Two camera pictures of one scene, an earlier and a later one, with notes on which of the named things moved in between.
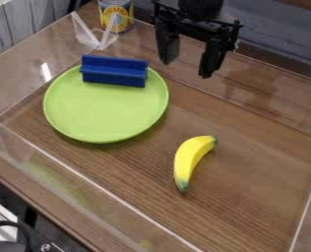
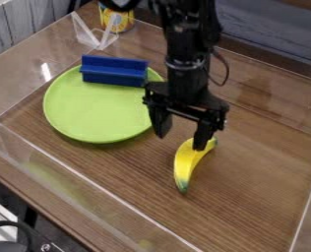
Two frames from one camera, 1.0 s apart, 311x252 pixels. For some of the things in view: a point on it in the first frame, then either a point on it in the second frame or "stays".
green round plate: (101, 112) stays
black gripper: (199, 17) to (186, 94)
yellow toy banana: (191, 155) stays
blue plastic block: (115, 70) stays
